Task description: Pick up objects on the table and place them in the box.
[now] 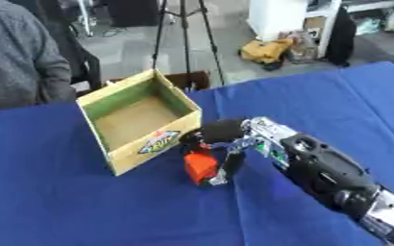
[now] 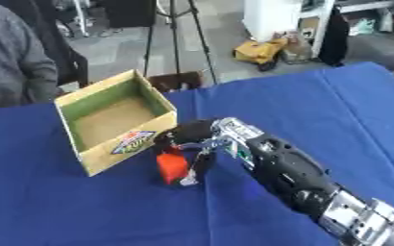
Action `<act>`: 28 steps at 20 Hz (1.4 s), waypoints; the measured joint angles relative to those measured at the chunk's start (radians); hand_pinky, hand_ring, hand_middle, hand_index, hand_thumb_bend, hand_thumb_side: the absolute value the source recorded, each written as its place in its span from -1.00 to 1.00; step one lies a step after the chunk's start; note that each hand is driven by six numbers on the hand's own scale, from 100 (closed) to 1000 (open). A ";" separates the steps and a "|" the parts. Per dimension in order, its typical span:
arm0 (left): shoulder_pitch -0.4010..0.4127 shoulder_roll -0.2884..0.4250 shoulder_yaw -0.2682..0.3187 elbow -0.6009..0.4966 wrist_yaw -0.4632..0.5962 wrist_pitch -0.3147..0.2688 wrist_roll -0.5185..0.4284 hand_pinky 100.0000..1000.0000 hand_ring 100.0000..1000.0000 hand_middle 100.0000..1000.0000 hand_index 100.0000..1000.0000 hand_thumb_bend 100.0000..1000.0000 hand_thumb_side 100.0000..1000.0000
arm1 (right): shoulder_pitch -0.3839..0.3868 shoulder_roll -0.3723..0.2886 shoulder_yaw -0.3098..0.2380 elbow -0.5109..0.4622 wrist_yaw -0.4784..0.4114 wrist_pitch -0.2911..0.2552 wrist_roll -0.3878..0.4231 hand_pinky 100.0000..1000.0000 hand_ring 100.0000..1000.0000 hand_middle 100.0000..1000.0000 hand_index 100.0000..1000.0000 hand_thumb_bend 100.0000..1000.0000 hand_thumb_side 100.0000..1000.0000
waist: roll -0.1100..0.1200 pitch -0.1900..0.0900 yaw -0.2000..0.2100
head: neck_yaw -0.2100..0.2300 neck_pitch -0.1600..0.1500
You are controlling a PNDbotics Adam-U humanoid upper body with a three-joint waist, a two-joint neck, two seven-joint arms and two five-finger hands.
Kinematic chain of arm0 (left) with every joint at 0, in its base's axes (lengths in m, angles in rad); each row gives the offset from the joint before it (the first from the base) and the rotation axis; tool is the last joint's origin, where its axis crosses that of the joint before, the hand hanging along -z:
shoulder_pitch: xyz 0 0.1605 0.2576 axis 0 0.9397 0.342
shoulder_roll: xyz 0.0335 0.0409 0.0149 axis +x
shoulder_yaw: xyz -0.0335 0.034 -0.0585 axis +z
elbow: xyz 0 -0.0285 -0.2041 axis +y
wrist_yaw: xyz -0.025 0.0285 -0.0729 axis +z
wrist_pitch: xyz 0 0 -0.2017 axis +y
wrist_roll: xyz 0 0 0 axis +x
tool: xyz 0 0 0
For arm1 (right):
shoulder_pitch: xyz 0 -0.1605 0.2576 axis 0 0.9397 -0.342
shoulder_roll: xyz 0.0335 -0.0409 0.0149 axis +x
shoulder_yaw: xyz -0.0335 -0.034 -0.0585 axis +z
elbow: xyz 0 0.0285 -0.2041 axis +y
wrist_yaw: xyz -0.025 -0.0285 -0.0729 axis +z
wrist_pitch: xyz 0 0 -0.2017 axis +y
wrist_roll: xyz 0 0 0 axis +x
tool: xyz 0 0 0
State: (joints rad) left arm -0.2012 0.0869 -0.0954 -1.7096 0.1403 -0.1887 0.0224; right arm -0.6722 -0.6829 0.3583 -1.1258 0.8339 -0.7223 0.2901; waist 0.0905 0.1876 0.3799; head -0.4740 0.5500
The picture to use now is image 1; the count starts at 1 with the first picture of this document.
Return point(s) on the tan cardboard box green inside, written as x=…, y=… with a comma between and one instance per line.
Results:
x=140, y=123

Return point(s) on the yellow bag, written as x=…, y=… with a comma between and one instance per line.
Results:
x=266, y=51

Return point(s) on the black chair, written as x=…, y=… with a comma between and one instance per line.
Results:
x=85, y=68

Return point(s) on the white cabinet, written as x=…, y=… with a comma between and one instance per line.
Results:
x=276, y=19

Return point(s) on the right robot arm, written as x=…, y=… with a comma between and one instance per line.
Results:
x=323, y=169

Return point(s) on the brown cardboard box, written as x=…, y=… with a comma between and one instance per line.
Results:
x=190, y=80

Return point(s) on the black tripod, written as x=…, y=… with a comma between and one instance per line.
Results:
x=186, y=38

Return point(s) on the person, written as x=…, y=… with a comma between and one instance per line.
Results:
x=18, y=54

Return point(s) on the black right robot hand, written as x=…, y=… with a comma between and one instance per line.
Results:
x=221, y=130

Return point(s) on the orange block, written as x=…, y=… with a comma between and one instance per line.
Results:
x=200, y=165

